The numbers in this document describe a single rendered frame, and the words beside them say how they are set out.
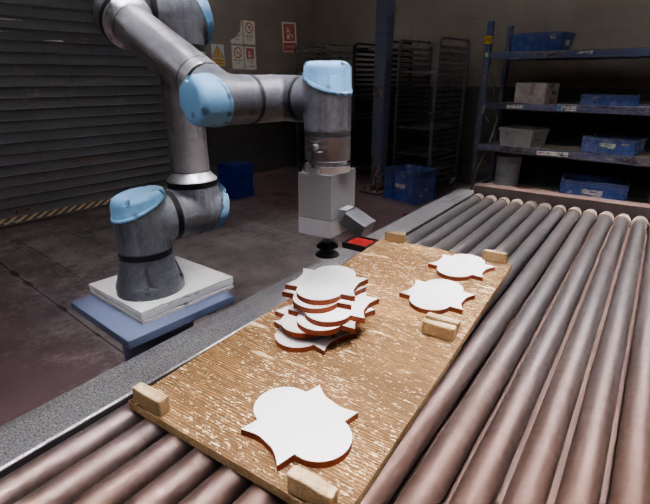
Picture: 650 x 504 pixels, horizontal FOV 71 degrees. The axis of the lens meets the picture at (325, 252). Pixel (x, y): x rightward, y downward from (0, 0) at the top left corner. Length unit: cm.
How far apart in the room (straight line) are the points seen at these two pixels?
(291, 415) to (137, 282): 56
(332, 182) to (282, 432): 37
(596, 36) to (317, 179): 542
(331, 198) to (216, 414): 36
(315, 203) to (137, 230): 44
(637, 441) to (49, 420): 79
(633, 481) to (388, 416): 29
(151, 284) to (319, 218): 47
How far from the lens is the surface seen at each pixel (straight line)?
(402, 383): 71
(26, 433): 77
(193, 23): 108
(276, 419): 63
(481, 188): 196
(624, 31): 597
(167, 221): 106
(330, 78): 72
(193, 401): 69
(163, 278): 107
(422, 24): 676
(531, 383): 80
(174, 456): 67
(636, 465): 72
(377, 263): 111
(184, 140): 108
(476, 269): 110
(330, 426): 62
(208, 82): 71
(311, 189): 74
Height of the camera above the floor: 136
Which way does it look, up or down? 21 degrees down
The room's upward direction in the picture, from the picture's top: straight up
